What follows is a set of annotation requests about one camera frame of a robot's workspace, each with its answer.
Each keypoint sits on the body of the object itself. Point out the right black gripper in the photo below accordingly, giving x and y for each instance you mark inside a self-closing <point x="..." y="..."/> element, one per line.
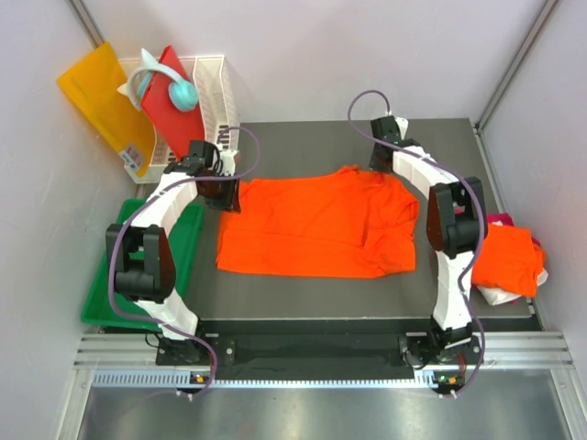
<point x="373" y="166"/>

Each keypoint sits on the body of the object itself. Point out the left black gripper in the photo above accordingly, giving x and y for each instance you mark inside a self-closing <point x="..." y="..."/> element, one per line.
<point x="229" y="202"/>

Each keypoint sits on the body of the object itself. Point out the orange t shirt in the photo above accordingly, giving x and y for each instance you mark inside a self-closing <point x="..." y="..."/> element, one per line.
<point x="510" y="260"/>
<point x="351" y="224"/>

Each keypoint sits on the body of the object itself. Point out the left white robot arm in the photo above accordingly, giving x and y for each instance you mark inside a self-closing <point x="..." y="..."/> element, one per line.
<point x="142" y="275"/>

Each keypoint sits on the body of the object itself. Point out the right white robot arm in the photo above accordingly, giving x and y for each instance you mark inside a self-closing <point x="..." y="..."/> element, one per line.
<point x="455" y="222"/>

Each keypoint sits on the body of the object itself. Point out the red folder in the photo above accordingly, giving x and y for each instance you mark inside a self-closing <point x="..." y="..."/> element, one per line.
<point x="177" y="128"/>

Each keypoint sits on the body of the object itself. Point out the white file organizer basket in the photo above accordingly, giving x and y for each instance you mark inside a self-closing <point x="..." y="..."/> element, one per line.
<point x="218" y="108"/>

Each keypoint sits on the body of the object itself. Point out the teal cat ear headphones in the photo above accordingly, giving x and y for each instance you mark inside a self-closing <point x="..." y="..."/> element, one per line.
<point x="182" y="93"/>

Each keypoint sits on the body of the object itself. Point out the green plastic tray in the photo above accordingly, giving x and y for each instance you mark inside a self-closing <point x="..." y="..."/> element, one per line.
<point x="183" y="242"/>

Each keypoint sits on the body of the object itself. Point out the yellow folder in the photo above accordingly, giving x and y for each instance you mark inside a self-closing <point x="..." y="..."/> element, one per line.
<point x="92" y="86"/>

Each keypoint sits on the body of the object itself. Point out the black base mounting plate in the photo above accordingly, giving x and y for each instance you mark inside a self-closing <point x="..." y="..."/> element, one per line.
<point x="335" y="349"/>

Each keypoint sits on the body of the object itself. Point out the folded orange t shirt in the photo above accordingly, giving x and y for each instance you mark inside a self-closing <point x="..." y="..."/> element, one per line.
<point x="510" y="260"/>

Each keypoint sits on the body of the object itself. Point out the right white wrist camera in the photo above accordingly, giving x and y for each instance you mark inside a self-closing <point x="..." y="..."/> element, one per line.
<point x="403" y="125"/>

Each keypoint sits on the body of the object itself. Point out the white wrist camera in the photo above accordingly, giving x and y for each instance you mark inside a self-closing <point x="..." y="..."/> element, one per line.
<point x="228" y="161"/>
<point x="403" y="125"/>

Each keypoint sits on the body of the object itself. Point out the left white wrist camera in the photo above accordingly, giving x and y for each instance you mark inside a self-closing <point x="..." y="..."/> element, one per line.
<point x="228" y="161"/>

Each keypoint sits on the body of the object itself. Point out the white slotted cable duct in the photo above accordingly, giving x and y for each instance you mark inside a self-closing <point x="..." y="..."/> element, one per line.
<point x="185" y="379"/>

